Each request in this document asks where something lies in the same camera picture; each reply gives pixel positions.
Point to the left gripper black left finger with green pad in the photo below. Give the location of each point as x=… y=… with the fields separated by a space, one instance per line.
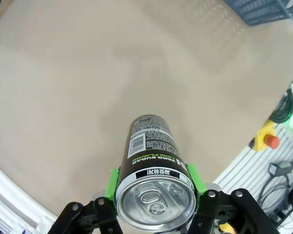
x=88 y=219

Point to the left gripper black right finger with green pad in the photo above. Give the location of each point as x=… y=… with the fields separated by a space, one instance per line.
x=224 y=214

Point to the black zero sugar soda can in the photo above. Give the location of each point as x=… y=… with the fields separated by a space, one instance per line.
x=151 y=151

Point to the white can dispenser rack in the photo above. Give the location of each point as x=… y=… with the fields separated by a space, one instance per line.
x=19 y=192

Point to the blue-grey basket holding cans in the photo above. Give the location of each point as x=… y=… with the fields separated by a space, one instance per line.
x=258 y=9

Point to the yellow plastic object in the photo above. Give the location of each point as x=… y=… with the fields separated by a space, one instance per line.
x=225 y=228

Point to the white slotted mounting plate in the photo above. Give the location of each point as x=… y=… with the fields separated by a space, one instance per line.
x=244 y=165

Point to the grey power adapter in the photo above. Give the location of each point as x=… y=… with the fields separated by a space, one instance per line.
x=282 y=168

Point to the yellow emergency stop red button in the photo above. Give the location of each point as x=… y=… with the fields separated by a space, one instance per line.
x=265 y=136

